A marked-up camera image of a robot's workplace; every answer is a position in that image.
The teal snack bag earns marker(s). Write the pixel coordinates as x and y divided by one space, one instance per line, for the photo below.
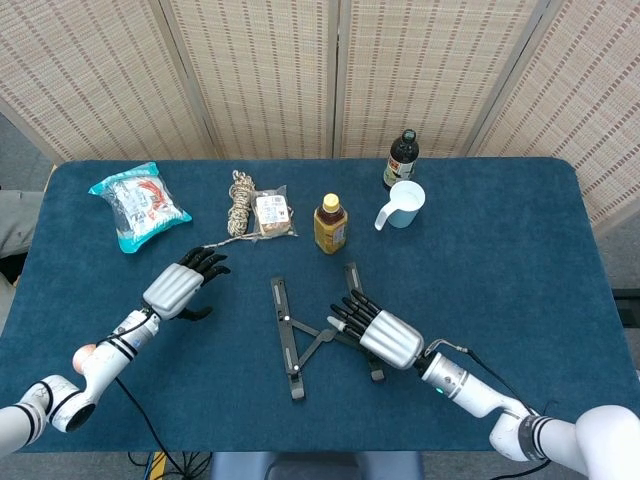
140 205

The yellow tea bottle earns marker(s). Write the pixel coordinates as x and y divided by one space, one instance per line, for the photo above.
330 230

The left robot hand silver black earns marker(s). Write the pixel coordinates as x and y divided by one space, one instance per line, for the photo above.
170 292

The brown egg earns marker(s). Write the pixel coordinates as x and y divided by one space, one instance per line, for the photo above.
80 357

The black folding laptop stand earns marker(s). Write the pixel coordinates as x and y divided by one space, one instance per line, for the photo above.
281 320

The bamboo folding screen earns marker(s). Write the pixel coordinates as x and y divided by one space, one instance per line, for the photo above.
260 75

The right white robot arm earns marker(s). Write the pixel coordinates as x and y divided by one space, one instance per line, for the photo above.
475 395

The yellow floor strip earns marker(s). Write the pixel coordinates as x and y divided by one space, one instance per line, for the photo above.
159 465

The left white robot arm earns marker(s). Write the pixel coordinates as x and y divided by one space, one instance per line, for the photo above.
110 357

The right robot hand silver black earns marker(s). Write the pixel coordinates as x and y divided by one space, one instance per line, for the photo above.
392 340

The bread in clear wrapper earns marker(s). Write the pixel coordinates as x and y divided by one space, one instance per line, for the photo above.
272 215

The dark sauce bottle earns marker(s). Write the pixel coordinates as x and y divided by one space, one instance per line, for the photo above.
401 160

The blue table cloth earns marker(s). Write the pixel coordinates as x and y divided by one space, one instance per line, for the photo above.
500 275

